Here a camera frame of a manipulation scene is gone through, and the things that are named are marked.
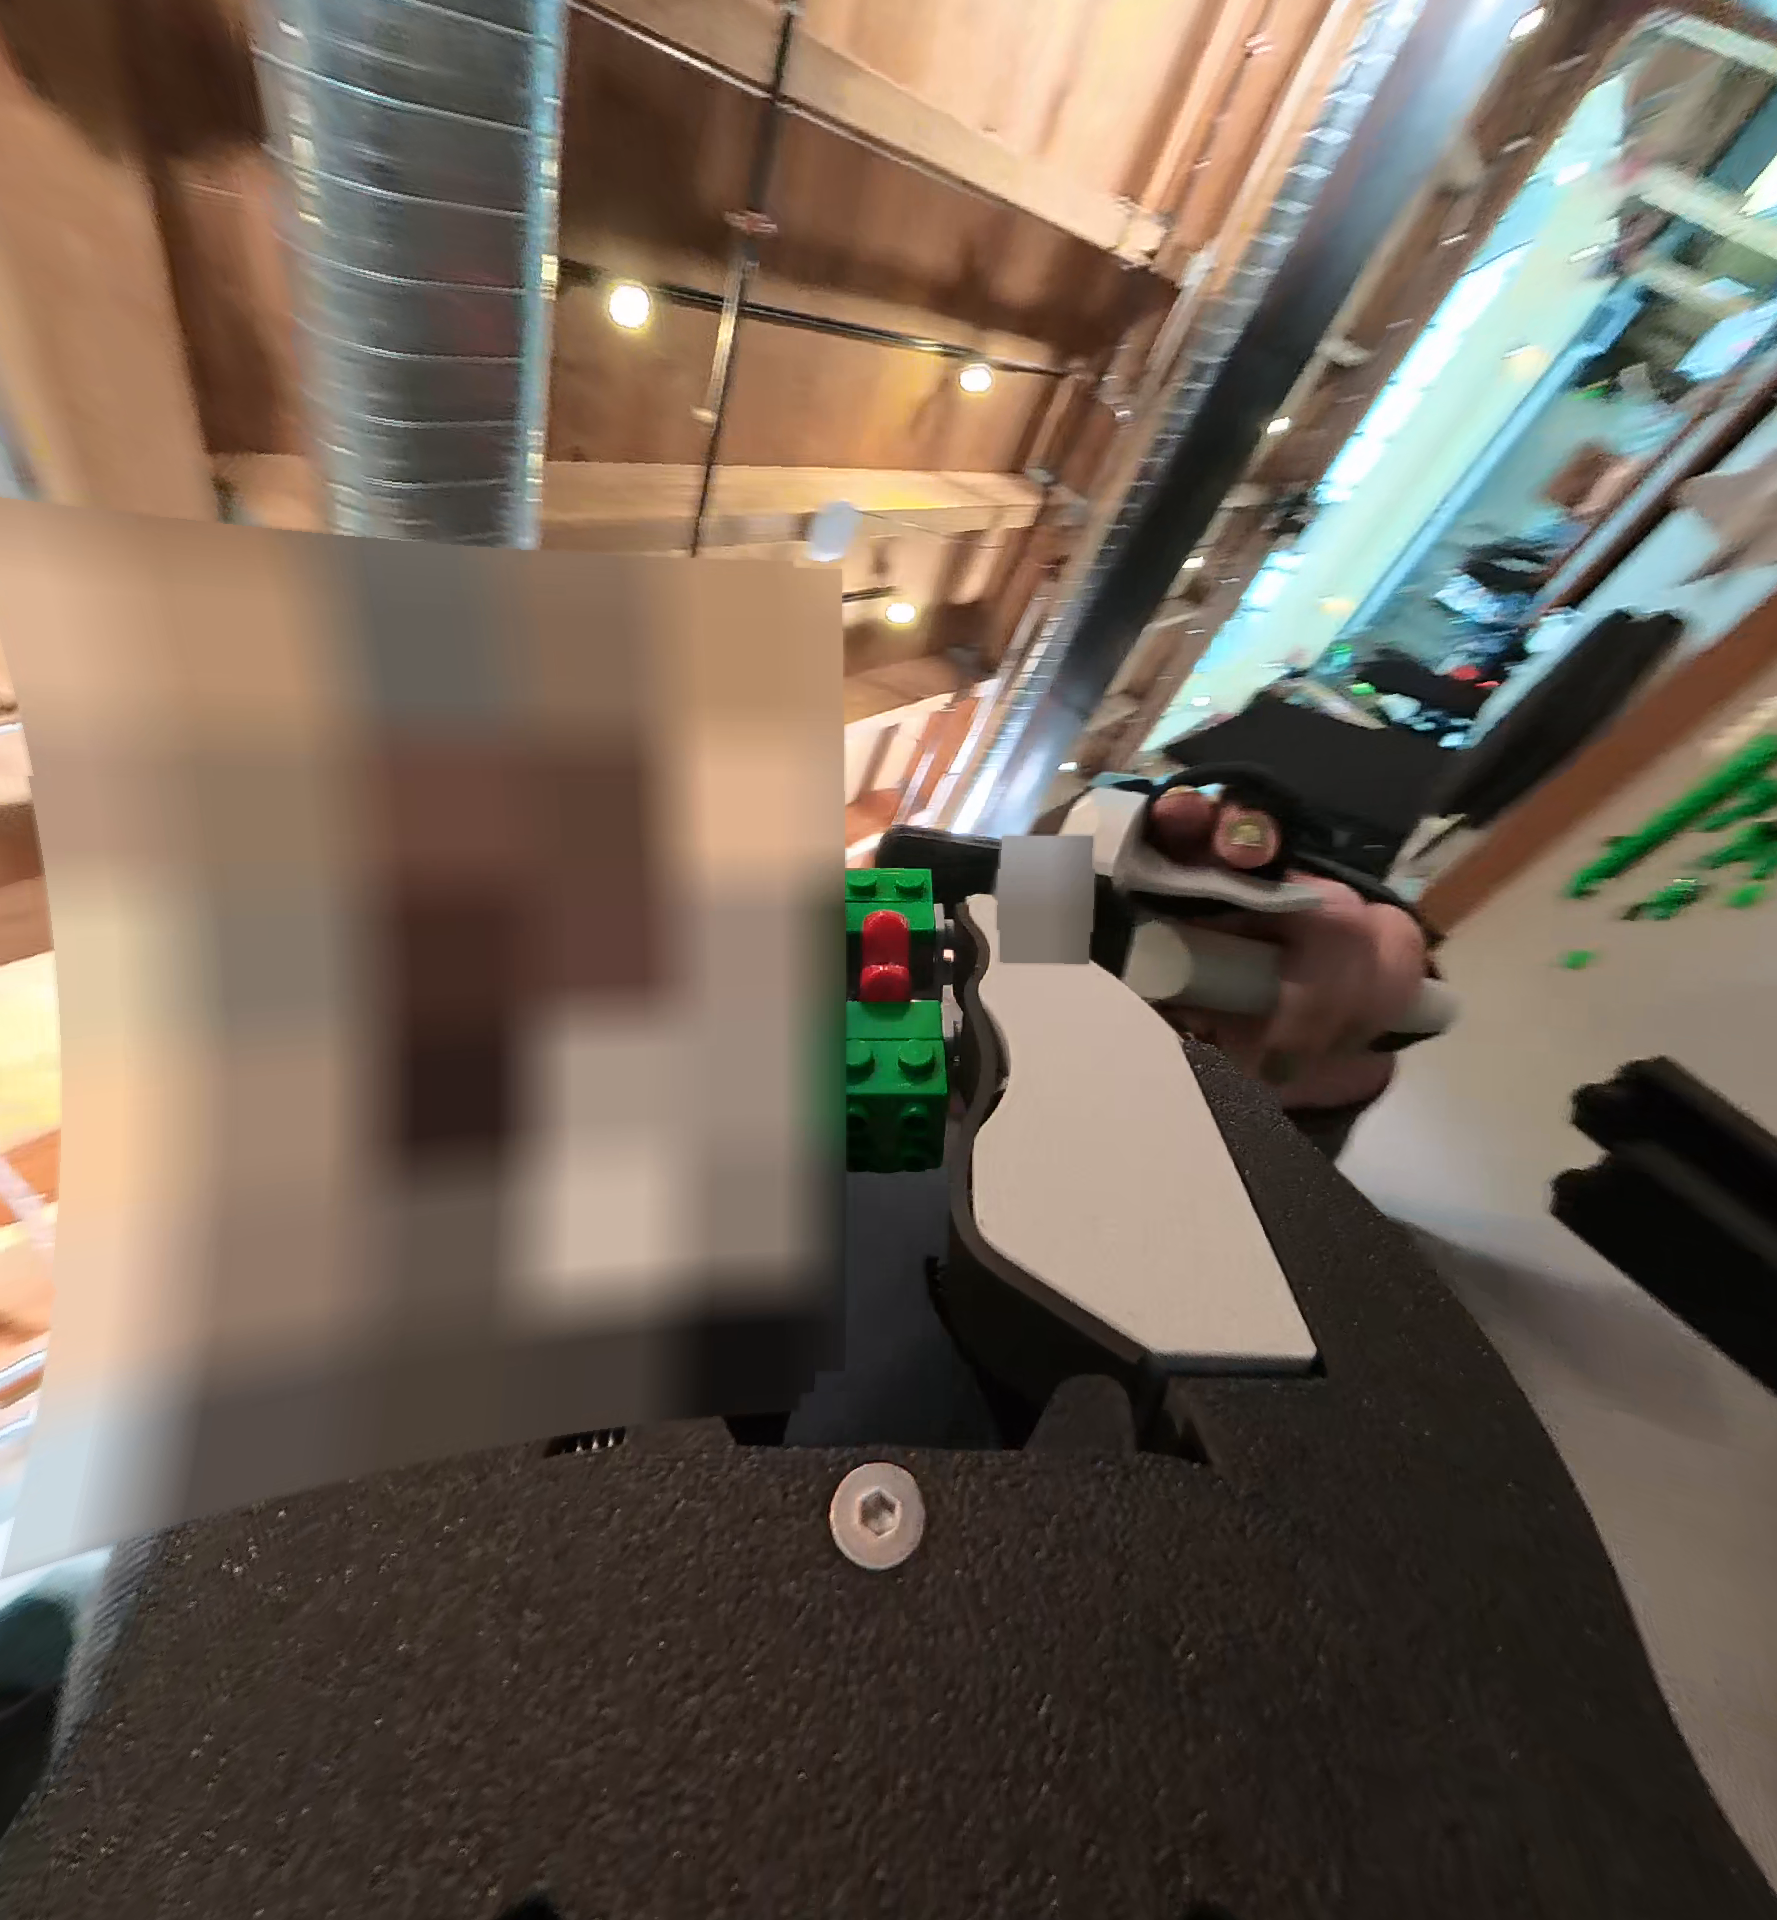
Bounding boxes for person's left hand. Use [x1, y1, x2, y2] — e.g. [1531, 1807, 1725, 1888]
[1146, 788, 1432, 1115]

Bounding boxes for green red brick assembly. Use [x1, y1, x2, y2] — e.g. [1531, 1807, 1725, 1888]
[846, 867, 958, 1177]

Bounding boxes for pile of loose green bricks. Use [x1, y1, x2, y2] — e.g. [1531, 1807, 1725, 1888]
[1562, 726, 1777, 973]

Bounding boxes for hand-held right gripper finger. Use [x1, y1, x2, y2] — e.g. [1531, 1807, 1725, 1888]
[945, 893, 1320, 1429]

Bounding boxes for grey brick base black beams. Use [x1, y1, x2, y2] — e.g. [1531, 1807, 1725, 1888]
[1551, 1057, 1777, 1450]

